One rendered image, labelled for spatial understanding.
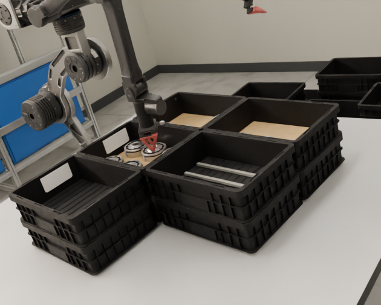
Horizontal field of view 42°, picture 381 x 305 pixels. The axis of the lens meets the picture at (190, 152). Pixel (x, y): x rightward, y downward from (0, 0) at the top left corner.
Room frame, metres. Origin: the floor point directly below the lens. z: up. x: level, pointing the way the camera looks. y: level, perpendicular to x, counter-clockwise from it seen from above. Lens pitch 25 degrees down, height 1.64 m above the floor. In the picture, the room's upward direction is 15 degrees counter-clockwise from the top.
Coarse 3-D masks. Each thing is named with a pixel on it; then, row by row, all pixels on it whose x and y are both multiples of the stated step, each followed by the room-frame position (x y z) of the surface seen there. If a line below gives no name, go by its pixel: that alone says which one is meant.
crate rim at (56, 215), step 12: (72, 156) 1.74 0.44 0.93; (84, 156) 1.71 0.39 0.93; (120, 168) 1.53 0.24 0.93; (132, 168) 1.50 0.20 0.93; (132, 180) 1.43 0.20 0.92; (12, 192) 1.57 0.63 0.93; (108, 192) 1.37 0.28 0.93; (120, 192) 1.39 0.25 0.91; (24, 204) 1.48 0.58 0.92; (36, 204) 1.43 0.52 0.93; (96, 204) 1.33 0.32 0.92; (48, 216) 1.37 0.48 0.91; (60, 216) 1.31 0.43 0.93; (72, 216) 1.29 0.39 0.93; (84, 216) 1.30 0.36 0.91
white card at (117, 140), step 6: (120, 132) 1.90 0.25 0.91; (126, 132) 1.92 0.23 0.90; (108, 138) 1.86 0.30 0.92; (114, 138) 1.88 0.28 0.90; (120, 138) 1.89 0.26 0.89; (126, 138) 1.91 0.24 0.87; (108, 144) 1.85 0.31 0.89; (114, 144) 1.87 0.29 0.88; (120, 144) 1.89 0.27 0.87; (108, 150) 1.85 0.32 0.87
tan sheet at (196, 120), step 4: (180, 116) 2.11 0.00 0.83; (184, 116) 2.09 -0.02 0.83; (188, 116) 2.08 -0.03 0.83; (192, 116) 2.07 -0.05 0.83; (196, 116) 2.06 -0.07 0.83; (200, 116) 2.04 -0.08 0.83; (204, 116) 2.03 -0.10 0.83; (208, 116) 2.02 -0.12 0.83; (212, 116) 2.01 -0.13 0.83; (172, 120) 2.08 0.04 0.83; (176, 120) 2.07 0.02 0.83; (180, 120) 2.06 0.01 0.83; (184, 120) 2.04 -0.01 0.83; (188, 120) 2.03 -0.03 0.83; (192, 120) 2.02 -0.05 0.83; (196, 120) 2.01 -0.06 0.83; (200, 120) 2.00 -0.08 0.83; (204, 120) 1.98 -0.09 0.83; (208, 120) 1.97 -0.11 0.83; (180, 124) 2.02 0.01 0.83; (184, 124) 2.00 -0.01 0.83; (188, 124) 1.99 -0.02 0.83; (192, 124) 1.98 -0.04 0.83; (196, 124) 1.97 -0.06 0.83; (200, 124) 1.96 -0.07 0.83; (204, 124) 1.94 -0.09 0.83
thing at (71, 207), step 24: (72, 168) 1.73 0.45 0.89; (96, 168) 1.65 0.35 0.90; (24, 192) 1.59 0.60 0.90; (48, 192) 1.65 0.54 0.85; (72, 192) 1.65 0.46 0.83; (96, 192) 1.60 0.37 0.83; (144, 192) 1.47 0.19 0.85; (24, 216) 1.54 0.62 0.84; (96, 216) 1.33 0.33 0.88; (120, 216) 1.39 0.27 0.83; (72, 240) 1.33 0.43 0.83
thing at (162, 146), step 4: (156, 144) 1.80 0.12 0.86; (160, 144) 1.79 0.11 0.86; (164, 144) 1.78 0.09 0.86; (144, 148) 1.79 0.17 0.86; (160, 148) 1.75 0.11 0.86; (164, 148) 1.74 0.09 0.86; (144, 152) 1.76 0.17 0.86; (148, 152) 1.74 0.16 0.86; (152, 152) 1.73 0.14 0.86; (156, 152) 1.72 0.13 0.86; (160, 152) 1.72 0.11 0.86
